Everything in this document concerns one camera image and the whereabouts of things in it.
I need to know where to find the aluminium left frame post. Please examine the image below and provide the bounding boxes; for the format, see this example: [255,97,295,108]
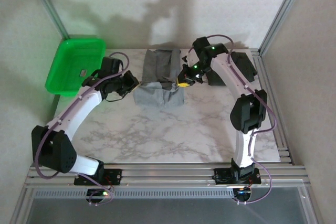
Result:
[25,0,71,41]

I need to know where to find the aluminium frame post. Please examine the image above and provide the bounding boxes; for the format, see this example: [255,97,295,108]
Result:
[258,0,312,54]
[25,0,71,41]

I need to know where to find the folded dark charcoal shirt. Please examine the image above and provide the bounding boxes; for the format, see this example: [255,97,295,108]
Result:
[207,50,258,87]

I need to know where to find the aluminium side rail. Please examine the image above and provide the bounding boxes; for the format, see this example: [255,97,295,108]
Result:
[250,48,293,166]

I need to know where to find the black controller board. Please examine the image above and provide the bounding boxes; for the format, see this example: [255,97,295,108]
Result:
[86,188,111,207]
[233,187,253,206]

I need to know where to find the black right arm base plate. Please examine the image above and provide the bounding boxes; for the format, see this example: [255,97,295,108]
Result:
[213,167,261,186]

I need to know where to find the clear acrylic panel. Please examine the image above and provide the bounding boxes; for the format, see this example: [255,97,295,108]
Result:
[26,197,316,224]

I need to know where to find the aluminium right frame post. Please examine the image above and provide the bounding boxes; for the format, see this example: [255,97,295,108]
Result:
[258,0,312,54]

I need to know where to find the slotted grey cable duct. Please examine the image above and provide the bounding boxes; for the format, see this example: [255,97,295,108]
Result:
[34,188,235,199]

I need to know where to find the aluminium frame rails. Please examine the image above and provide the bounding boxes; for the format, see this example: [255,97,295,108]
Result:
[25,163,308,189]

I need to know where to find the green plastic basket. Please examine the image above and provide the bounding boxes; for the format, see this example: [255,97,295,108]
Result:
[45,38,107,97]

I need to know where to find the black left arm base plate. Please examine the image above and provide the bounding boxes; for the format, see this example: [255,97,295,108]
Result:
[73,168,123,186]

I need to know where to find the grey long sleeve shirt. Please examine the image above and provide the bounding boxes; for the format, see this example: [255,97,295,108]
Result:
[132,48,186,109]

